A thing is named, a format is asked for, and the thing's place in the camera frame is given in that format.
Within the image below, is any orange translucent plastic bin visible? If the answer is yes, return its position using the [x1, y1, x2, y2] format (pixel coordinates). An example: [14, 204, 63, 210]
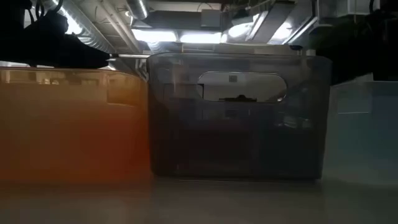
[0, 66, 150, 183]

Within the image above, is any silver round ceiling duct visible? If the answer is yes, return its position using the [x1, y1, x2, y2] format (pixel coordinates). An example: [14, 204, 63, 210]
[126, 0, 149, 21]

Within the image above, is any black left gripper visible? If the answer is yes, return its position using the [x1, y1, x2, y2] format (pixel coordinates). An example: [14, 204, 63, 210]
[18, 11, 112, 70]

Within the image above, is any smoke grey plastic bin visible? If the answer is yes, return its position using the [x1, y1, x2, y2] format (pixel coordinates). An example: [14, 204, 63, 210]
[146, 51, 333, 180]

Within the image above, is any grey ceiling junction box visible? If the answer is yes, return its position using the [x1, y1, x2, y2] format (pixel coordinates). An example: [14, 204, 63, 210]
[200, 9, 222, 28]

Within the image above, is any clear plastic bin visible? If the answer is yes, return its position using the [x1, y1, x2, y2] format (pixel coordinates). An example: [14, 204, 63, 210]
[322, 80, 398, 184]

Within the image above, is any rectangular metal ceiling duct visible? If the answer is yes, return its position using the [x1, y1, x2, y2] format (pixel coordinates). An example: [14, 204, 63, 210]
[317, 0, 371, 18]

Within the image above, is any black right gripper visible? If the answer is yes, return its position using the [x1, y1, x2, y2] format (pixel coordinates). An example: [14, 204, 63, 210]
[312, 18, 377, 83]

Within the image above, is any long ceiling light bar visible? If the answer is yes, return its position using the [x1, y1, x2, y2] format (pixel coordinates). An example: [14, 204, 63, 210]
[108, 53, 151, 59]

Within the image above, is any ceiling light panel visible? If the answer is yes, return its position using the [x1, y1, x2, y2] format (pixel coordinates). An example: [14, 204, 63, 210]
[132, 28, 178, 43]
[179, 32, 223, 44]

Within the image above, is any silver spiral ceiling duct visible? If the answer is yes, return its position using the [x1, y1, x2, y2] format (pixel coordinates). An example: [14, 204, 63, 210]
[40, 0, 116, 54]

